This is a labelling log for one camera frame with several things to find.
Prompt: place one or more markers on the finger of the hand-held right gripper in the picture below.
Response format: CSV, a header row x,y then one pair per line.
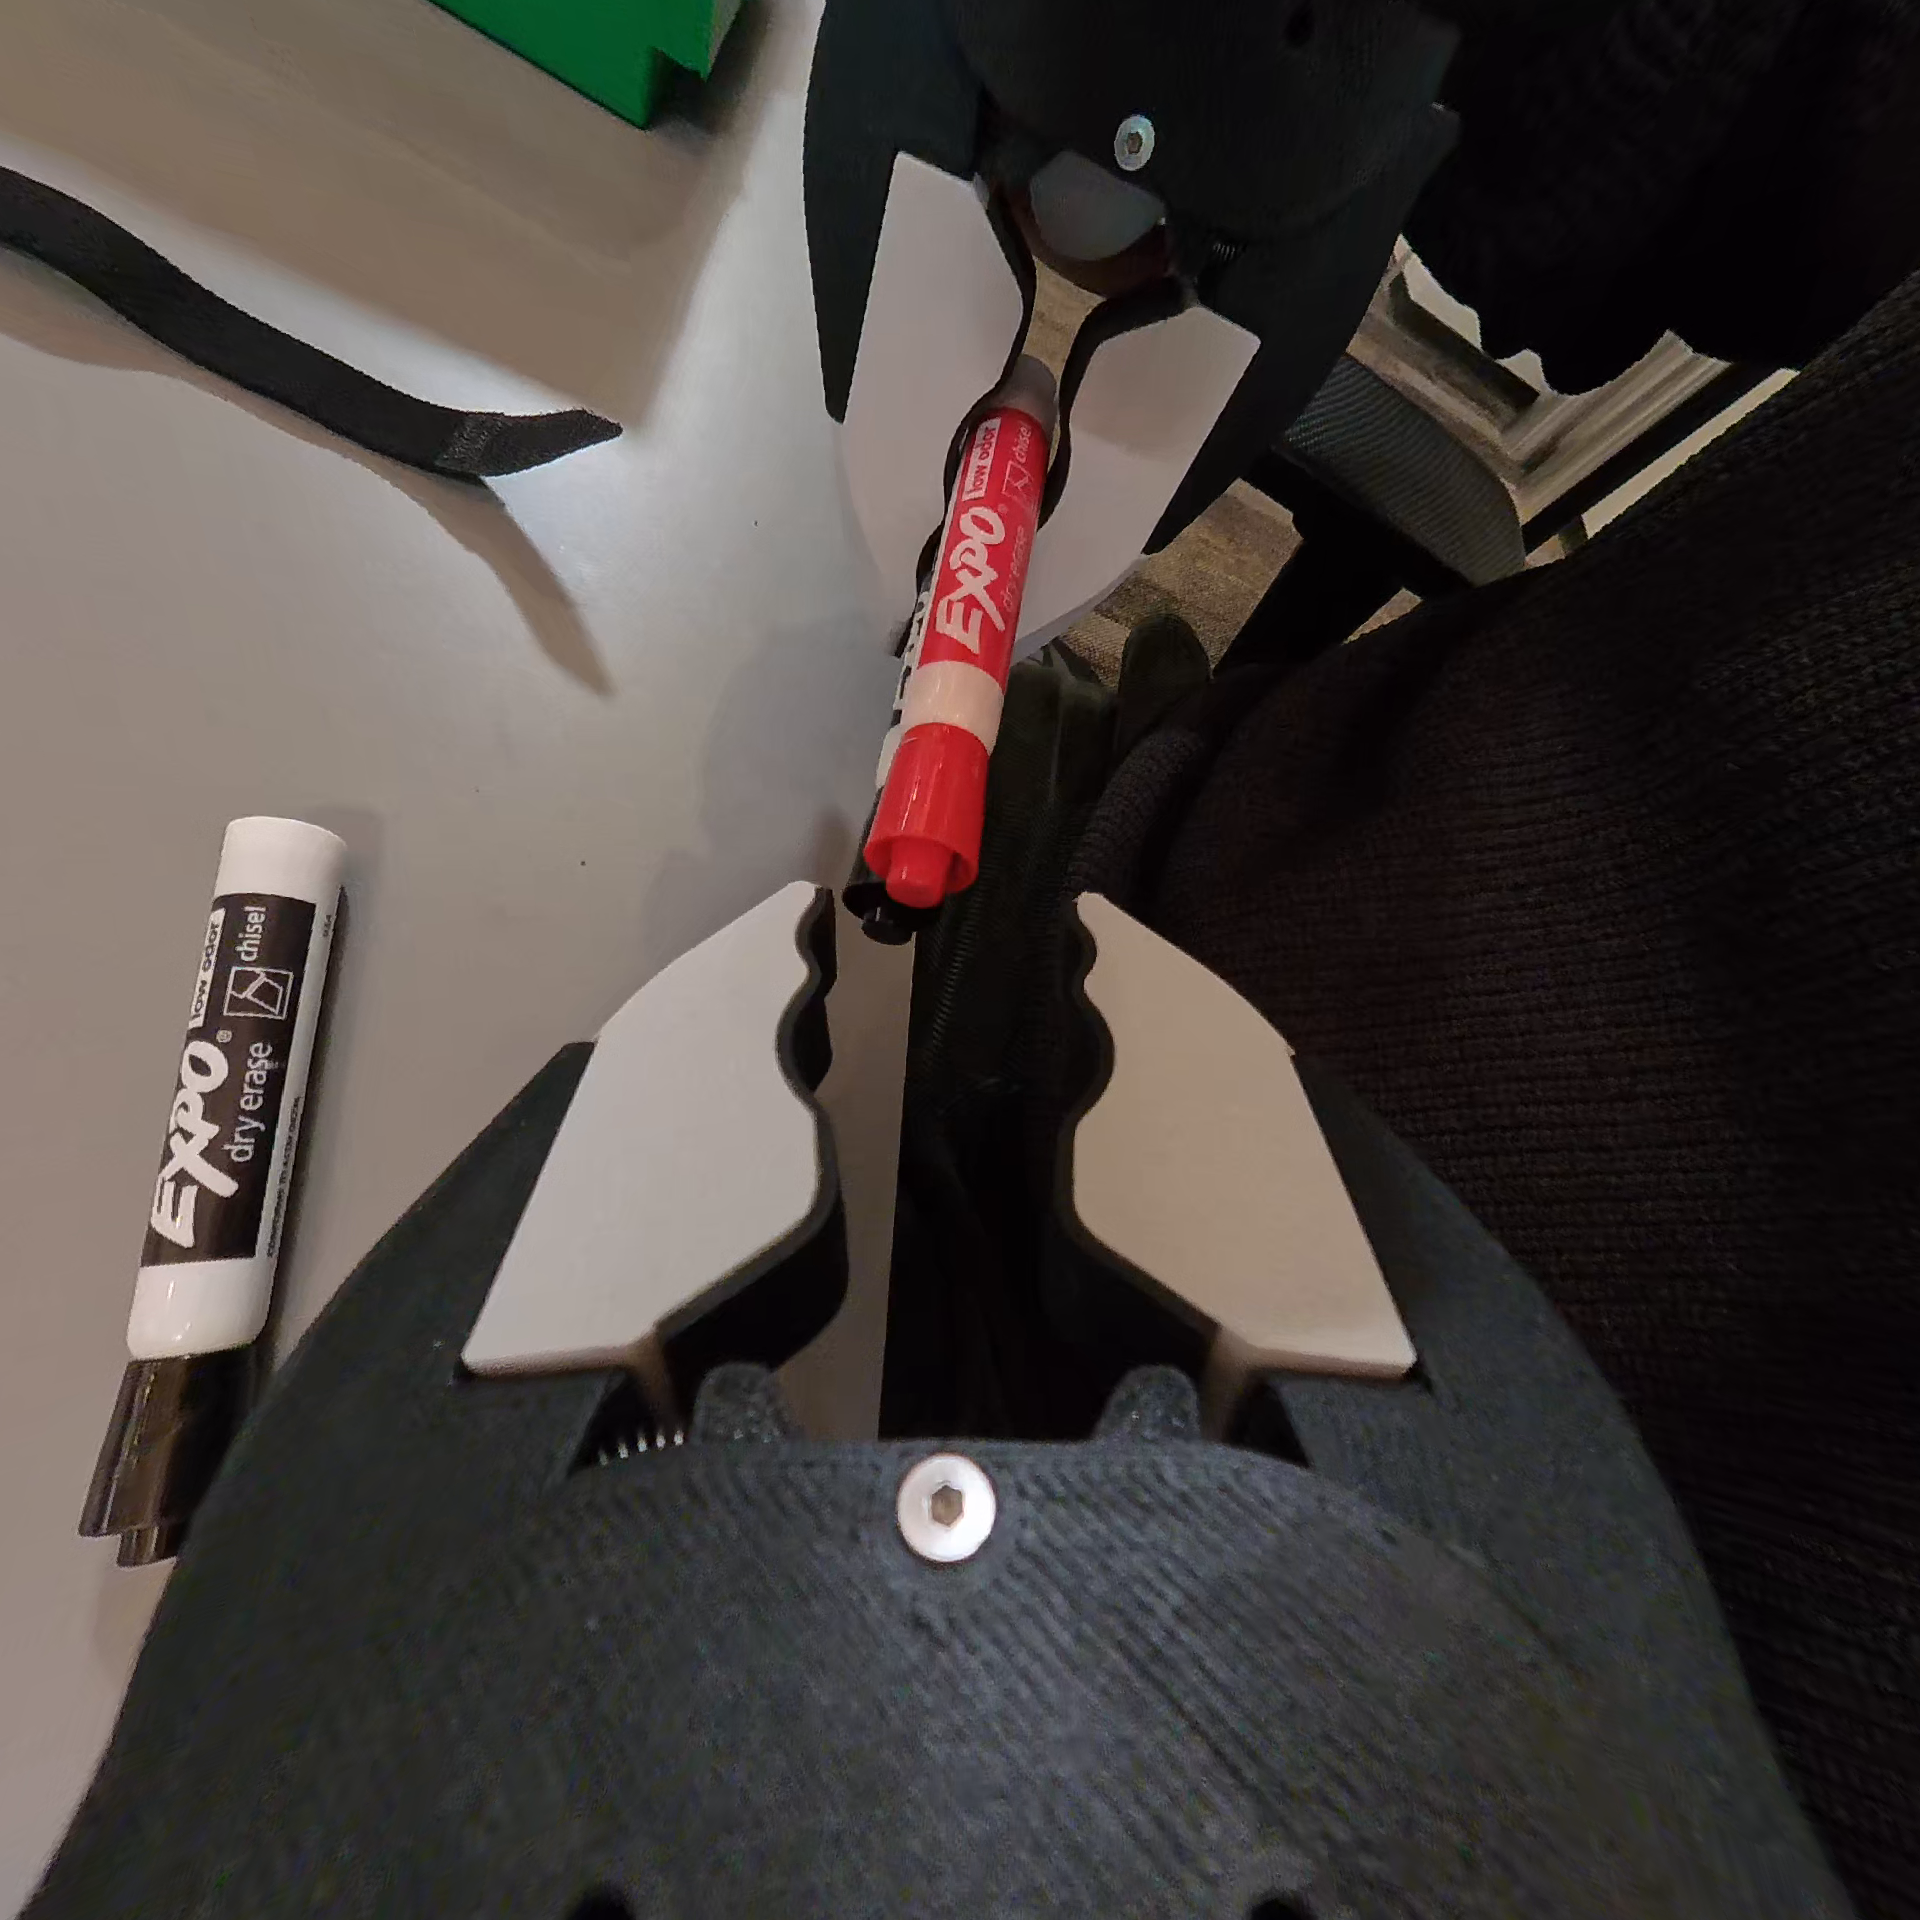
x,y
1170,404
930,300

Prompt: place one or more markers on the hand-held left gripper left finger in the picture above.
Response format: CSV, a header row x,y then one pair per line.
x,y
646,1200

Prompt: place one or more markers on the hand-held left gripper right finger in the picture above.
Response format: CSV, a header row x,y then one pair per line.
x,y
1259,1200

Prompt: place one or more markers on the black dry erase marker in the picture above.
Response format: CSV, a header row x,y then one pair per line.
x,y
224,1080
878,912

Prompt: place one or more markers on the red dry erase marker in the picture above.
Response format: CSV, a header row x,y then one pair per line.
x,y
930,809

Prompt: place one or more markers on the light grey desk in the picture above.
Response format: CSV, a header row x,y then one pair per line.
x,y
451,674

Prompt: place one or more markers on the black knit sleeve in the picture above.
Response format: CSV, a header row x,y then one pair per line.
x,y
1575,975

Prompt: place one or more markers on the green plastic bin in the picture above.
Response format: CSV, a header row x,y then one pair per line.
x,y
600,43

